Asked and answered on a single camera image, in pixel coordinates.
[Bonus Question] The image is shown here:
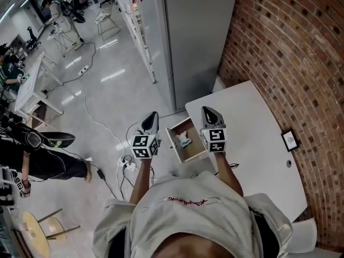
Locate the round wooden table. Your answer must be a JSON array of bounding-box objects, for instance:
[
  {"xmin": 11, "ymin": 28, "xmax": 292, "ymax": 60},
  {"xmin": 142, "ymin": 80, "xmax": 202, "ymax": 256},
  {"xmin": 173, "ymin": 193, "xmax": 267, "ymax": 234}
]
[{"xmin": 21, "ymin": 211, "xmax": 51, "ymax": 258}]

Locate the person's left forearm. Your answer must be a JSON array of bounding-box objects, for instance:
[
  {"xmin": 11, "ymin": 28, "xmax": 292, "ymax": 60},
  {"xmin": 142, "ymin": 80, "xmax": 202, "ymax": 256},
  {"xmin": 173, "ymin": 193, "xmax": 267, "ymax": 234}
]
[{"xmin": 130, "ymin": 157, "xmax": 153, "ymax": 205}]

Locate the white plastic bag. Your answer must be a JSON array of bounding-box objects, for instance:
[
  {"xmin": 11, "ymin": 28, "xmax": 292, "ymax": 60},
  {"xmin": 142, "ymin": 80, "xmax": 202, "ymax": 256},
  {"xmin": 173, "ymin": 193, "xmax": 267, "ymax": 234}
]
[{"xmin": 176, "ymin": 130, "xmax": 194, "ymax": 148}]

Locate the long white floor cable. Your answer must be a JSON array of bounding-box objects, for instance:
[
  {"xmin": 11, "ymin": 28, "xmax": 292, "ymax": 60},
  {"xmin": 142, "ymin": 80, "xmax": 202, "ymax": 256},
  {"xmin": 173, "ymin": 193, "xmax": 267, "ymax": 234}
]
[{"xmin": 76, "ymin": 75, "xmax": 127, "ymax": 158}]

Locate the wire frame stool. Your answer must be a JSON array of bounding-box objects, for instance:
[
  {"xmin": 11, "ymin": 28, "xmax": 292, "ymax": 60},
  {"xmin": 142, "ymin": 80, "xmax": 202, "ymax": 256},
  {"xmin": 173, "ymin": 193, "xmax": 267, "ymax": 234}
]
[{"xmin": 96, "ymin": 3, "xmax": 121, "ymax": 41}]

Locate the white folding stand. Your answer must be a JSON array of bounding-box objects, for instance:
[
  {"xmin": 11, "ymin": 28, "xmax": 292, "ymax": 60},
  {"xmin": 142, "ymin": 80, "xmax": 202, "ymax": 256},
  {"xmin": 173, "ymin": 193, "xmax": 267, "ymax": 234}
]
[{"xmin": 47, "ymin": 27, "xmax": 81, "ymax": 58}]

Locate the white wooden drawer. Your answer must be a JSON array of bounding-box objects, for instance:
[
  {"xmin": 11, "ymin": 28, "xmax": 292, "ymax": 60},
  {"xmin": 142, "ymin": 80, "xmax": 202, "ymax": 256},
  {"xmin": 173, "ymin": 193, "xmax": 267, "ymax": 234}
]
[{"xmin": 165, "ymin": 117, "xmax": 209, "ymax": 163}]

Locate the long white power strip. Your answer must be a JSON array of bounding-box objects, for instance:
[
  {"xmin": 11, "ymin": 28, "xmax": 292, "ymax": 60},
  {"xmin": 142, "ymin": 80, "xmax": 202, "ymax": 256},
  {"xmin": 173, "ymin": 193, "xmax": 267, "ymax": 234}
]
[{"xmin": 77, "ymin": 64, "xmax": 91, "ymax": 77}]

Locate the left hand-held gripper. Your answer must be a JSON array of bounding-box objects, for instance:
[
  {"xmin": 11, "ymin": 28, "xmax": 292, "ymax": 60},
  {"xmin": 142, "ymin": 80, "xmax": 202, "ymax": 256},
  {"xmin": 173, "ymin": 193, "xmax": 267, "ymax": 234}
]
[{"xmin": 131, "ymin": 111, "xmax": 162, "ymax": 160}]

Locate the person's right forearm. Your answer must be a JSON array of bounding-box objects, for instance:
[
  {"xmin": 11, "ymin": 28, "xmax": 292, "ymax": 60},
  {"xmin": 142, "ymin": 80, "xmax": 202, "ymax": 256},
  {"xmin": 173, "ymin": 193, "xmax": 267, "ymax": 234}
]
[{"xmin": 213, "ymin": 151, "xmax": 244, "ymax": 197}]

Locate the white shelf unit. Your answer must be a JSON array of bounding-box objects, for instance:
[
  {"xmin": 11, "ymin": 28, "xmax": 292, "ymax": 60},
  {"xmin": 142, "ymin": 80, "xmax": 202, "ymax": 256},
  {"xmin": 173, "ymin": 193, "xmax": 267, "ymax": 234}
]
[{"xmin": 109, "ymin": 0, "xmax": 157, "ymax": 85}]

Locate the grey metal cabinet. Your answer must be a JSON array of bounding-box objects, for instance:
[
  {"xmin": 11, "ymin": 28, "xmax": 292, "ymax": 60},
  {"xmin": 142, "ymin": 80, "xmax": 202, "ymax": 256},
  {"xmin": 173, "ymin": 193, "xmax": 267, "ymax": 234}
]
[{"xmin": 149, "ymin": 0, "xmax": 239, "ymax": 113}]

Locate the white table with green logo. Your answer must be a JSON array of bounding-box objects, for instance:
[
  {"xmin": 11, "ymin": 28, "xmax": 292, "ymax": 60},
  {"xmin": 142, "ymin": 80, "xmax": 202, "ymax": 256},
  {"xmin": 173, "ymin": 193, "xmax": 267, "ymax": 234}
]
[{"xmin": 13, "ymin": 51, "xmax": 65, "ymax": 116}]

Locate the person's grey t-shirt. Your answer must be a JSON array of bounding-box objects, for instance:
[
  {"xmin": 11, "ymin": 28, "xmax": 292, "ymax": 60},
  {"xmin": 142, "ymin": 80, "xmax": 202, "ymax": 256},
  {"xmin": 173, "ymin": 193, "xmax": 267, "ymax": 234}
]
[{"xmin": 92, "ymin": 169, "xmax": 293, "ymax": 258}]

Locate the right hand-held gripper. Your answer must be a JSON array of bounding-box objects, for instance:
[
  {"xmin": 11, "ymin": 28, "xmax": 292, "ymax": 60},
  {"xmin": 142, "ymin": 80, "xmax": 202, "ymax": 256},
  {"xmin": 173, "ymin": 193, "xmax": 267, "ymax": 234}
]
[{"xmin": 200, "ymin": 106, "xmax": 227, "ymax": 154}]

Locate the white chair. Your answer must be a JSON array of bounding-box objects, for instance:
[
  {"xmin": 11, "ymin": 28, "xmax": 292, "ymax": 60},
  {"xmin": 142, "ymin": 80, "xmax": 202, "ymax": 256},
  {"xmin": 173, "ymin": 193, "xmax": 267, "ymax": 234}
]
[{"xmin": 284, "ymin": 217, "xmax": 318, "ymax": 255}]

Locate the black picture frame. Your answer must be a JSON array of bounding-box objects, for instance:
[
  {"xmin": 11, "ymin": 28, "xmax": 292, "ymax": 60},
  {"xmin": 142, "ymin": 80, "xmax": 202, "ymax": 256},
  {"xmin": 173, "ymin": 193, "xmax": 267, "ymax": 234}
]
[{"xmin": 281, "ymin": 128, "xmax": 301, "ymax": 153}]

